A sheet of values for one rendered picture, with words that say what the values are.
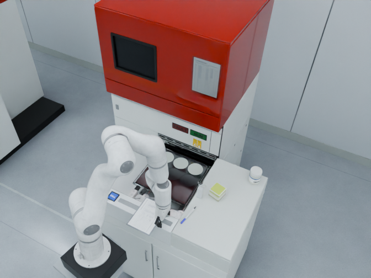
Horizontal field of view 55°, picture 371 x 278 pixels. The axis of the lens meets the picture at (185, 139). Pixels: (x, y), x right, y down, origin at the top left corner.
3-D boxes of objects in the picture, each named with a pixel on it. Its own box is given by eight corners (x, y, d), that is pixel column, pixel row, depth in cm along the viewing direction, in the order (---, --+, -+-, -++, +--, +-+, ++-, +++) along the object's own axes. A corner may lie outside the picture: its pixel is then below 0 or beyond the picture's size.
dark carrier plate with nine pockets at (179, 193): (163, 148, 247) (163, 147, 247) (208, 166, 237) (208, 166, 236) (135, 182, 225) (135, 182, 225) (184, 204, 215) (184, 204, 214)
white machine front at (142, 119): (118, 129, 270) (112, 86, 242) (217, 169, 245) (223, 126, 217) (115, 132, 268) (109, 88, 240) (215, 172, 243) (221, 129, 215)
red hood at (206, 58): (162, 42, 284) (161, -37, 243) (259, 71, 260) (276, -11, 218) (105, 92, 236) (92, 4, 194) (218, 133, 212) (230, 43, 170)
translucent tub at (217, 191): (215, 188, 215) (216, 181, 210) (225, 195, 212) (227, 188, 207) (207, 196, 211) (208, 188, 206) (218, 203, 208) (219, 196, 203)
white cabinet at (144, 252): (143, 205, 320) (138, 140, 263) (245, 252, 291) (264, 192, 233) (100, 265, 279) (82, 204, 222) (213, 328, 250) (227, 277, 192)
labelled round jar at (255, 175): (250, 174, 224) (253, 164, 217) (261, 178, 222) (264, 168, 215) (246, 182, 219) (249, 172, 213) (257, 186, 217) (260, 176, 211)
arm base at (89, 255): (86, 276, 179) (83, 257, 166) (66, 249, 188) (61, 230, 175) (118, 252, 190) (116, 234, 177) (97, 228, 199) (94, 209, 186)
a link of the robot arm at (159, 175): (135, 149, 166) (144, 186, 189) (153, 171, 157) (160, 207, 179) (152, 140, 169) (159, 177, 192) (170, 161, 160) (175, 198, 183)
